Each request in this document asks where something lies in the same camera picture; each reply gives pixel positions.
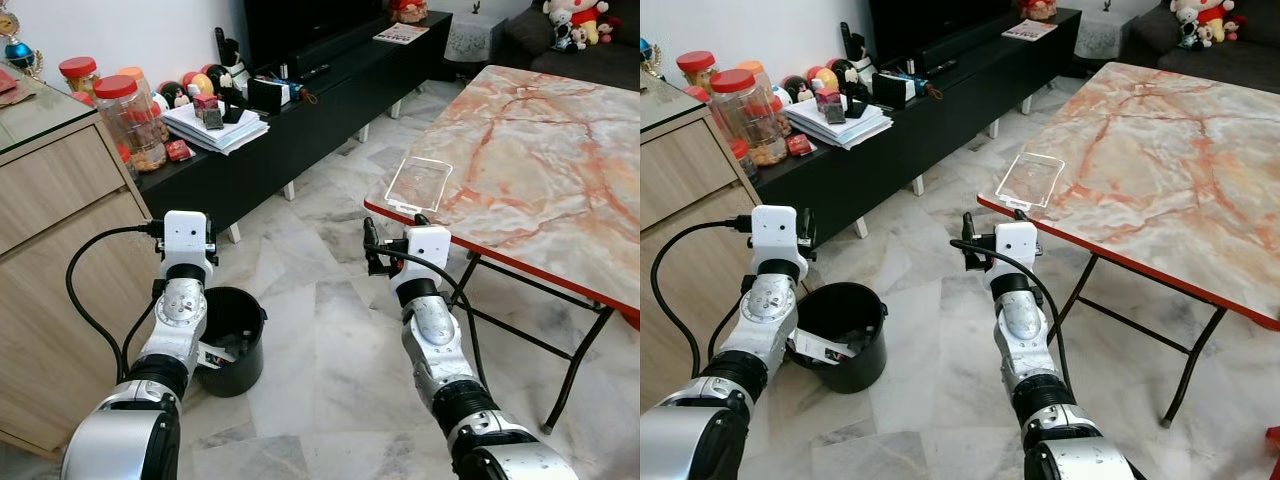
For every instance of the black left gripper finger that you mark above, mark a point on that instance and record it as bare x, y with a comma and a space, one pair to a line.
806, 226
211, 232

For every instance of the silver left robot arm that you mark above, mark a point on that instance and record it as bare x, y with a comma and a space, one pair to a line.
175, 320
765, 320

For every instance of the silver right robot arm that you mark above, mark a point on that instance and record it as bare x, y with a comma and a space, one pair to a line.
440, 340
1025, 335

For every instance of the black rubbish bin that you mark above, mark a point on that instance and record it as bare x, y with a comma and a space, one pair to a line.
860, 340
240, 340

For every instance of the clear plastic tray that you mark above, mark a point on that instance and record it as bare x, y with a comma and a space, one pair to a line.
1032, 180
420, 183

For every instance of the small red packet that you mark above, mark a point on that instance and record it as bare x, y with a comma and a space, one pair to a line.
179, 151
798, 145

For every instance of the stack of white papers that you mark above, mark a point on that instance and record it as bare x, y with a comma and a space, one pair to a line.
845, 127
220, 132

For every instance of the long black tv cabinet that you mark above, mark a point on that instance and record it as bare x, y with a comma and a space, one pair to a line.
950, 115
330, 110

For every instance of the large red lid snack jar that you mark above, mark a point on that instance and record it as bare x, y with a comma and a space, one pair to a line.
132, 125
750, 120

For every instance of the light wooden sideboard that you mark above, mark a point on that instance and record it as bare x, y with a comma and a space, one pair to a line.
60, 260
690, 180

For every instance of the marble pattern folding table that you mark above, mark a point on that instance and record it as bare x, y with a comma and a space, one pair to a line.
540, 150
1160, 150

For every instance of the small black box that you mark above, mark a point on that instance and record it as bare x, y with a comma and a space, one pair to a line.
893, 90
268, 95

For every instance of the black white penguin figurine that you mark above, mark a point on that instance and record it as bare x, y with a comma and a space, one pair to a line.
235, 68
858, 78

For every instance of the orange lid plastic jar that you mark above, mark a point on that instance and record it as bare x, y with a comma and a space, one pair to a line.
140, 82
760, 72

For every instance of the red white magazine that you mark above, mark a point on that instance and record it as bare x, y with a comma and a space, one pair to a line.
1030, 30
400, 33

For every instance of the white lace covered stand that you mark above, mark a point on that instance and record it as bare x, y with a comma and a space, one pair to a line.
475, 38
1105, 35

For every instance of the small red lid jar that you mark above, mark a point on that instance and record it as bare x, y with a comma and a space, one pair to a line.
78, 75
696, 70

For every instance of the black flat television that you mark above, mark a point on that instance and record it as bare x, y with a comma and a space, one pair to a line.
940, 28
310, 30

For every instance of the red festive ornament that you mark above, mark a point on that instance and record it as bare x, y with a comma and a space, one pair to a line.
1038, 8
408, 10

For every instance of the blue globe trophy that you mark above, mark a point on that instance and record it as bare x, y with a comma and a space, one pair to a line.
650, 58
20, 50

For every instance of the dark grey sofa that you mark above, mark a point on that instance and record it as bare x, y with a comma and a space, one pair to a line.
600, 65
1230, 70

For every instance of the red paper item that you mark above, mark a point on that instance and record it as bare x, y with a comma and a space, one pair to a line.
8, 85

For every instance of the colourful plush toys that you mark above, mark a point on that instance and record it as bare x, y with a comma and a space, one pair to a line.
1205, 20
580, 20

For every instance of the red plastic stool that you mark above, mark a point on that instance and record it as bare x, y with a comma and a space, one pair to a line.
1274, 450

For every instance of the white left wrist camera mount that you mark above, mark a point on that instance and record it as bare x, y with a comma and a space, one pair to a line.
775, 233
186, 238

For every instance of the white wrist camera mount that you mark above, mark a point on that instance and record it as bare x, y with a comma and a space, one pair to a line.
428, 253
186, 238
775, 233
1017, 247

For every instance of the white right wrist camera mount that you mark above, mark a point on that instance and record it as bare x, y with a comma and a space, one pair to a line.
1017, 247
428, 253

